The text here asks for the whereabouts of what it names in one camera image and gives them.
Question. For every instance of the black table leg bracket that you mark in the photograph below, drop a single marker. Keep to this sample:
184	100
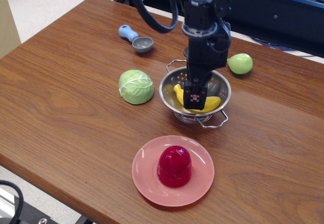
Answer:
30	214

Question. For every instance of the red toy half fruit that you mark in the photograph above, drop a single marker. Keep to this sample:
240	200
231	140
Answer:
174	167

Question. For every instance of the green toy pear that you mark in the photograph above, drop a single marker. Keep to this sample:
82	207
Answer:
240	63

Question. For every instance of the yellow toy banana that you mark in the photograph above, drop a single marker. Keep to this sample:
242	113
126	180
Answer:
211	103

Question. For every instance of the beige cabinet side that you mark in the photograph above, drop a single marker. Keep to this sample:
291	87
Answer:
9	34

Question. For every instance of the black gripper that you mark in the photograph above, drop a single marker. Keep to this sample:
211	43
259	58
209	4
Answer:
207	50

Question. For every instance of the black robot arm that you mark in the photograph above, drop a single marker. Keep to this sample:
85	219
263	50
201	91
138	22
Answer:
202	14

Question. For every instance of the green toy cabbage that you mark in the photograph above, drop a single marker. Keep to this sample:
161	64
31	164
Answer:
136	87

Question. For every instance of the black metal frame rail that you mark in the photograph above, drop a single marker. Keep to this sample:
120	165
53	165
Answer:
296	24

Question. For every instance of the small steel colander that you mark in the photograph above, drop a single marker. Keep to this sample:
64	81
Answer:
218	85

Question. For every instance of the blue handled grey scoop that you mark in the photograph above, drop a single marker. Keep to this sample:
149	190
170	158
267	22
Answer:
140	44

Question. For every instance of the pink plastic plate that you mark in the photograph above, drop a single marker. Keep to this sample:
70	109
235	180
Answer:
144	172

